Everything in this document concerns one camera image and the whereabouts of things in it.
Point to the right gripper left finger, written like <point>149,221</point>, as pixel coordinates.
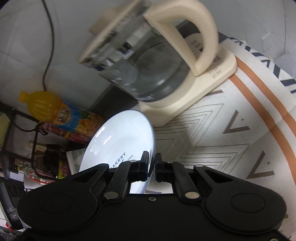
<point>127,173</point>

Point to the cream kettle base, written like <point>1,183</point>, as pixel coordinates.
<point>192,89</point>

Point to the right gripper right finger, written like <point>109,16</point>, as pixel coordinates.
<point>177,175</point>

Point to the black kitchen rack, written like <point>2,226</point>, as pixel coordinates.
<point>19,144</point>

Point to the glass electric kettle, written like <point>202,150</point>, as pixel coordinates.
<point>138,48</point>

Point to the upper red soda can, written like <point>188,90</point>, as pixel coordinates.
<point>75,137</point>

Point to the orange juice bottle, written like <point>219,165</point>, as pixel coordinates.
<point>48,108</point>

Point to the white plate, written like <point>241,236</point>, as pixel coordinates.
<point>124,137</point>

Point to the patterned table mat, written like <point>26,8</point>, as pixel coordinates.
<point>245,127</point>

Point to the dark soy sauce bottle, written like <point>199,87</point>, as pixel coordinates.
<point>50,160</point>

